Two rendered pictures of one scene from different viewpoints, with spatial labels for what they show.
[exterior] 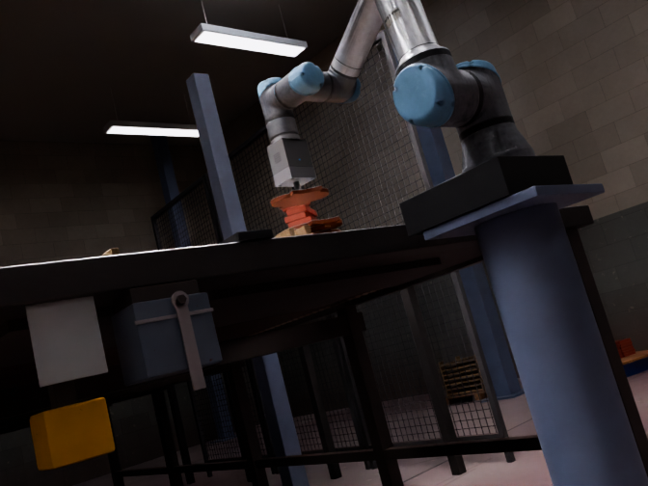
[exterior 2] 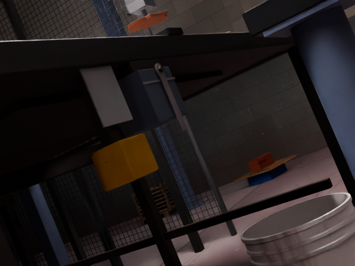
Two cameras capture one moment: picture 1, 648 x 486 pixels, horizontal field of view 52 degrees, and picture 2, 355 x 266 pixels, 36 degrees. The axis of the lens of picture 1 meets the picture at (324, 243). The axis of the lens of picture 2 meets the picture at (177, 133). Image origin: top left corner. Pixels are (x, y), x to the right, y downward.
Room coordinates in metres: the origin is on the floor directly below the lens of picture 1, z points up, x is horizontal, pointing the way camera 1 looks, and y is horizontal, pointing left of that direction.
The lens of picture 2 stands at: (-0.07, 0.67, 0.64)
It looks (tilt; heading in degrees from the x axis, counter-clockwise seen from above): 2 degrees up; 340
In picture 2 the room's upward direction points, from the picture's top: 23 degrees counter-clockwise
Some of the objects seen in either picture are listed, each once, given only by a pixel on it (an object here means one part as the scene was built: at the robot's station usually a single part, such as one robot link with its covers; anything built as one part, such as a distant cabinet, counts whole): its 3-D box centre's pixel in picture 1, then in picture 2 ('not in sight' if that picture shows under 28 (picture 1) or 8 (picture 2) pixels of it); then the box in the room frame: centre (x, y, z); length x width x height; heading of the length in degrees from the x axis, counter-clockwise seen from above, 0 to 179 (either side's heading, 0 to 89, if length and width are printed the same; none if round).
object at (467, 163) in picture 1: (493, 149); not in sight; (1.34, -0.39, 1.00); 0.15 x 0.15 x 0.10
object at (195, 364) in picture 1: (168, 340); (149, 101); (1.10, 0.29, 0.77); 0.14 x 0.11 x 0.18; 130
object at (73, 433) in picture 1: (62, 380); (109, 125); (0.98, 0.43, 0.74); 0.09 x 0.08 x 0.24; 130
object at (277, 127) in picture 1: (283, 131); not in sight; (1.59, 0.03, 1.24); 0.08 x 0.08 x 0.05
